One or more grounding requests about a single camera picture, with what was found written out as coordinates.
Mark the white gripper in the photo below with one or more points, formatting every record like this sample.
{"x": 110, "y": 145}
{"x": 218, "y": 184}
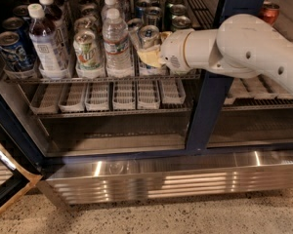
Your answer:
{"x": 172, "y": 52}

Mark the red bull can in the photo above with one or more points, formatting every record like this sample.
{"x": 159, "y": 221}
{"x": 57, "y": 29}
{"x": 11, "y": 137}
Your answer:
{"x": 140, "y": 7}
{"x": 134, "y": 26}
{"x": 153, "y": 16}
{"x": 149, "y": 36}

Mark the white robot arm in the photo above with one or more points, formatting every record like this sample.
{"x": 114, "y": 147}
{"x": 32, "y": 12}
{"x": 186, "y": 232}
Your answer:
{"x": 242, "y": 47}

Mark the green soda can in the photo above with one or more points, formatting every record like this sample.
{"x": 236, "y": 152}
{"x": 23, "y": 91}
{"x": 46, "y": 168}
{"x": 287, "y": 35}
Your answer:
{"x": 177, "y": 11}
{"x": 182, "y": 72}
{"x": 180, "y": 22}

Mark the front green soda can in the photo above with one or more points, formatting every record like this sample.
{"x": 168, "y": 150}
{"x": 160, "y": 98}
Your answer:
{"x": 182, "y": 72}

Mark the front 7up can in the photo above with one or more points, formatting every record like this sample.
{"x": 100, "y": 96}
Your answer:
{"x": 87, "y": 50}

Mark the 7up can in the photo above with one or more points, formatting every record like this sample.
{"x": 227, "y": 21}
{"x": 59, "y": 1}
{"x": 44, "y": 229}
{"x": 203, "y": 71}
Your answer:
{"x": 87, "y": 50}
{"x": 85, "y": 23}

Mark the red soda can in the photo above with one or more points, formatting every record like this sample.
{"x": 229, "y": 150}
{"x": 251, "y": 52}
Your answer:
{"x": 269, "y": 13}

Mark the front blue pepsi can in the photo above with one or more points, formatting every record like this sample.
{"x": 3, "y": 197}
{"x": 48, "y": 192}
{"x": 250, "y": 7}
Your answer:
{"x": 14, "y": 52}

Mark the blue pepsi can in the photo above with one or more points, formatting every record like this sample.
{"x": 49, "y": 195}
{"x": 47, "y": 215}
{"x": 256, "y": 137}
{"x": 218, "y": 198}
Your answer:
{"x": 14, "y": 52}
{"x": 19, "y": 26}

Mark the steel fridge bottom grille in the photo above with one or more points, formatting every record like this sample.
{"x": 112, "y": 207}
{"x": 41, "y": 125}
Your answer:
{"x": 107, "y": 181}

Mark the open fridge door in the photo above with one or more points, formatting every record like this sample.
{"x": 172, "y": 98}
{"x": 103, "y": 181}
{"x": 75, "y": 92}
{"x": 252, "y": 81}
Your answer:
{"x": 15, "y": 180}

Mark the front clear water bottle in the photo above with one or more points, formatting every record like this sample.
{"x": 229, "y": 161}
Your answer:
{"x": 116, "y": 42}

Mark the clear water bottle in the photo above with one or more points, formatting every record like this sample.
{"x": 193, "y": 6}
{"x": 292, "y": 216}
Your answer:
{"x": 116, "y": 42}
{"x": 109, "y": 4}

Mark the front dark tea bottle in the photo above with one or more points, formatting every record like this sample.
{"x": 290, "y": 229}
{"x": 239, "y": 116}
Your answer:
{"x": 43, "y": 34}

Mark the dark tea bottle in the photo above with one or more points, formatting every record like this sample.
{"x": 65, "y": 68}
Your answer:
{"x": 43, "y": 34}
{"x": 55, "y": 14}

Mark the top wire shelf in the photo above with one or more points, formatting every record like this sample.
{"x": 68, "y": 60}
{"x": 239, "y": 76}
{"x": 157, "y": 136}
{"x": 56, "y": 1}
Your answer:
{"x": 201, "y": 14}

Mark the wire shelf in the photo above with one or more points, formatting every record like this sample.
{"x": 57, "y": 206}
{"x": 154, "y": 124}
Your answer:
{"x": 201, "y": 14}
{"x": 149, "y": 96}

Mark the blue fridge door frame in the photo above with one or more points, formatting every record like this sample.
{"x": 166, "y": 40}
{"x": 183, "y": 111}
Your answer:
{"x": 213, "y": 88}

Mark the lower wire shelf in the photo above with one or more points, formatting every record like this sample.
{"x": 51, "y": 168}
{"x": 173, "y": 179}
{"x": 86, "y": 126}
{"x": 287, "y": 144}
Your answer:
{"x": 149, "y": 96}

